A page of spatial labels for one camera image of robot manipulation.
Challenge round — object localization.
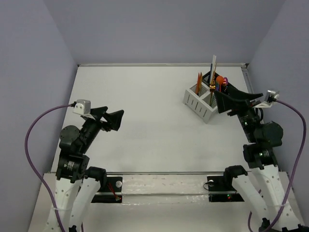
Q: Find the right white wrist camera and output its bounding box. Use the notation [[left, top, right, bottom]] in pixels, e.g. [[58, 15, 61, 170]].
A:
[[254, 89, 280, 108]]

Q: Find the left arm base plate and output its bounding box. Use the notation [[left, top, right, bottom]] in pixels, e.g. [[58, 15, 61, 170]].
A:
[[91, 175, 123, 203]]

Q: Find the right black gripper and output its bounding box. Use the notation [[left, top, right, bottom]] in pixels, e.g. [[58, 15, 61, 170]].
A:
[[213, 86, 262, 142]]

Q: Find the gold chopstick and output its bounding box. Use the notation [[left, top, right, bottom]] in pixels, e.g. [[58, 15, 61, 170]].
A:
[[210, 62, 217, 86]]

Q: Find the gold metal fork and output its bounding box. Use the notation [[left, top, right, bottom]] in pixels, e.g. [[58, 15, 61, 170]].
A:
[[209, 76, 216, 106]]

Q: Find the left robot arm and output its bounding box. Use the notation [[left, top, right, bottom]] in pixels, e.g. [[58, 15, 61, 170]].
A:
[[29, 100, 124, 232]]

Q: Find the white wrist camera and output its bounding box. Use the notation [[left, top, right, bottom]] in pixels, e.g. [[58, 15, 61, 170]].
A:
[[73, 99, 91, 115], [254, 89, 280, 108]]

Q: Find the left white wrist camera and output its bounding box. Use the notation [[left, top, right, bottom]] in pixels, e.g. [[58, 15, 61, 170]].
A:
[[73, 99, 91, 115]]

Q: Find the white utensil container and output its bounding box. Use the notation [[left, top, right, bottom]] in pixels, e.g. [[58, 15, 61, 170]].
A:
[[183, 83, 218, 124]]

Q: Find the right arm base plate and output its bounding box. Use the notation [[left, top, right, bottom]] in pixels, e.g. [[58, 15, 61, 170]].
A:
[[203, 175, 244, 203]]

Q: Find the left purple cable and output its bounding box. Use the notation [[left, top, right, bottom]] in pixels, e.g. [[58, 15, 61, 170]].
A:
[[25, 103, 78, 232]]

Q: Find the orange plastic spoon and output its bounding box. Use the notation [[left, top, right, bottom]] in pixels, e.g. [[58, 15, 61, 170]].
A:
[[215, 75, 224, 85]]

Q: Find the gold metal spoon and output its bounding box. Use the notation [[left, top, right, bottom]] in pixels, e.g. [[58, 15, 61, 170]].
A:
[[223, 77, 228, 87]]

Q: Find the black utensil container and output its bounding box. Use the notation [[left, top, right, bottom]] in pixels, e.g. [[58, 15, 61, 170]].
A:
[[202, 71, 237, 94]]

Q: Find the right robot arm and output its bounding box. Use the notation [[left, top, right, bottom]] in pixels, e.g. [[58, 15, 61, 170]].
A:
[[214, 90, 309, 232]]

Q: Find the gold metal knife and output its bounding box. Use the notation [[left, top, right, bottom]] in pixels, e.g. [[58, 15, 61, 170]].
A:
[[198, 72, 203, 96]]

